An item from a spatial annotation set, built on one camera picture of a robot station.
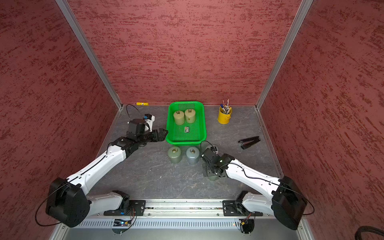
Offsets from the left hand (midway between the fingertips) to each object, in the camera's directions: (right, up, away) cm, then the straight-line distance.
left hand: (161, 134), depth 83 cm
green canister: (+7, -11, +2) cm, 14 cm away
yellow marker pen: (-27, +22, +39) cm, 52 cm away
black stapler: (+54, -7, +14) cm, 56 cm away
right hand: (+30, -21, -1) cm, 37 cm away
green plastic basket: (+15, -2, +20) cm, 25 cm away
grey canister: (+18, -12, +2) cm, 22 cm away
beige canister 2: (+16, +11, +22) cm, 30 cm away
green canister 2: (+30, -25, +1) cm, 39 cm away
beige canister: (+8, +10, +20) cm, 24 cm away
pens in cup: (+40, +16, +14) cm, 45 cm away
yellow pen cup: (+40, +9, +21) cm, 46 cm away
